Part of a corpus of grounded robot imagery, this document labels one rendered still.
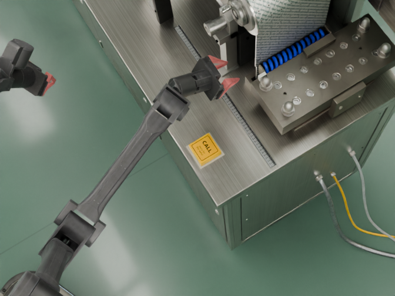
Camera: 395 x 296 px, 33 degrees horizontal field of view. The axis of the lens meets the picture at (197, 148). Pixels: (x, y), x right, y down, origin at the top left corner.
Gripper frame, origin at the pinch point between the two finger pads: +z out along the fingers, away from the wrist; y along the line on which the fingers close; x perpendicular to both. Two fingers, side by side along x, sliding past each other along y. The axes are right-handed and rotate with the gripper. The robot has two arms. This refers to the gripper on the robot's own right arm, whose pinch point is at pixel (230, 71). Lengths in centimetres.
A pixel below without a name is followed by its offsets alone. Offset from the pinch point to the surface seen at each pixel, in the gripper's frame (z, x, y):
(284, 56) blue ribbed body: 15.7, 5.1, 2.7
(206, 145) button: -4.9, -20.5, 9.6
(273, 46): 11.4, 7.8, 0.2
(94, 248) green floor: -2, -126, -6
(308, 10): 16.3, 20.6, 0.1
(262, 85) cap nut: 6.1, 0.8, 7.2
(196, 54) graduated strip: 7.8, -16.2, -17.7
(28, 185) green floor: -11, -132, -45
